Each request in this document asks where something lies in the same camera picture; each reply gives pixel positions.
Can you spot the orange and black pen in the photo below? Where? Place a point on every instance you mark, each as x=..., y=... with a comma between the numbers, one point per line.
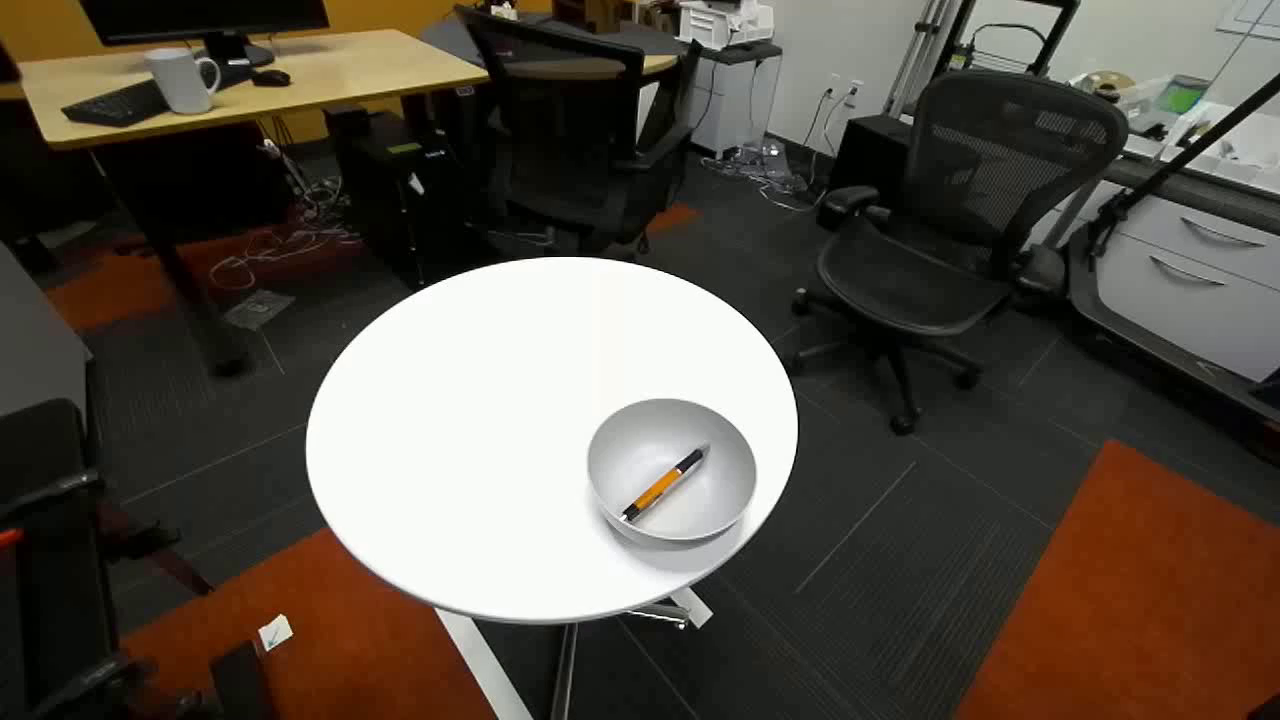
x=662, y=485

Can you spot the grey bowl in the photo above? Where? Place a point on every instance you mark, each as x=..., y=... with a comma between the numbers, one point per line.
x=667, y=500

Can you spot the black padded office chair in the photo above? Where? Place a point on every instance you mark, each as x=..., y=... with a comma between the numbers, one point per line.
x=565, y=133

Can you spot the white storage cabinet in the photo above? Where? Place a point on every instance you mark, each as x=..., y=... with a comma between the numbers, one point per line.
x=732, y=103

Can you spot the black mesh office chair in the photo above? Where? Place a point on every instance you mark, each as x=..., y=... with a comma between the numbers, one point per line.
x=922, y=272

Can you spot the black computer tower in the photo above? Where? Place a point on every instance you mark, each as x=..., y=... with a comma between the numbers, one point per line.
x=380, y=184

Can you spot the white printer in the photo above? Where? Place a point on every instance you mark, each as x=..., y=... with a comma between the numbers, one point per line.
x=726, y=20

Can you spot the grey floor power box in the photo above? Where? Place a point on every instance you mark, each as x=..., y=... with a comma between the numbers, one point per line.
x=258, y=310

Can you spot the light wooden desk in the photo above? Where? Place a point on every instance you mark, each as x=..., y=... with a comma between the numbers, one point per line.
x=334, y=65

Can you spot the small white paper tag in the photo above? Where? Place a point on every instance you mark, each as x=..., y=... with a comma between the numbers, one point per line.
x=275, y=633

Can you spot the black computer mouse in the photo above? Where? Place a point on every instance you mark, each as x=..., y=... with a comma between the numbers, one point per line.
x=271, y=78

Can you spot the white mug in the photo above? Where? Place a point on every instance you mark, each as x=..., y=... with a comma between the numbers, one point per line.
x=183, y=83

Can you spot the white drawer cabinet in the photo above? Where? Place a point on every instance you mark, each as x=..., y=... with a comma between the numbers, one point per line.
x=1184, y=284

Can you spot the black computer monitor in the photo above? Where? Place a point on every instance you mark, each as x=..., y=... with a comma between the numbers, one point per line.
x=201, y=15

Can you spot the black slanted stand pole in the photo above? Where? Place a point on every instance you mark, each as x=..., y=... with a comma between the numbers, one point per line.
x=1173, y=165

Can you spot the black keyboard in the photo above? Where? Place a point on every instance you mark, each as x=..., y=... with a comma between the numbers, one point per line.
x=115, y=107

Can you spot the grey side cabinet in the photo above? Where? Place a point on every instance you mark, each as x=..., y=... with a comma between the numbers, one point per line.
x=40, y=344

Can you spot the green screen device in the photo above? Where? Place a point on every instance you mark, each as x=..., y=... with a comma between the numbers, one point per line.
x=1183, y=95

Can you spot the black chair with armrest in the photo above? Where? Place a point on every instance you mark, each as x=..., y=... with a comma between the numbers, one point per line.
x=52, y=575

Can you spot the black box by wall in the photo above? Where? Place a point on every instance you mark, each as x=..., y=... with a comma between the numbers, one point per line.
x=875, y=153

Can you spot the white table pedestal base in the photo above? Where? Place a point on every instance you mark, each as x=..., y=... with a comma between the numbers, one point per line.
x=473, y=652

